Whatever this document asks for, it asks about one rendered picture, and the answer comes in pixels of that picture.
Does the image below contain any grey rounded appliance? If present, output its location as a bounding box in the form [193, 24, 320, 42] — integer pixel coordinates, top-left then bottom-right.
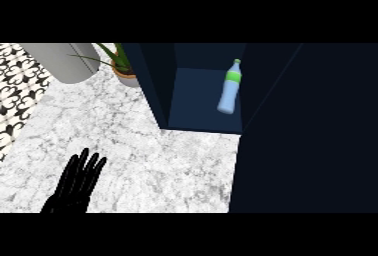
[18, 43, 103, 85]

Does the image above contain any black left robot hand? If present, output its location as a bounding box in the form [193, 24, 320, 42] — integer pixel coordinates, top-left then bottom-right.
[41, 147, 110, 214]

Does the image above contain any dark blue cabinet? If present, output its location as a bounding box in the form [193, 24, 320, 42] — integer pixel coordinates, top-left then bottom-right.
[122, 43, 303, 135]

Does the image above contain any green potted plant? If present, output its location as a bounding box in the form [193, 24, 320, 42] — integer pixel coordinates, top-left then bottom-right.
[69, 43, 142, 89]

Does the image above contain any clear water bottle green label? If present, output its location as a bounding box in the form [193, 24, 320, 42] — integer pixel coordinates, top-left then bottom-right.
[216, 58, 244, 115]

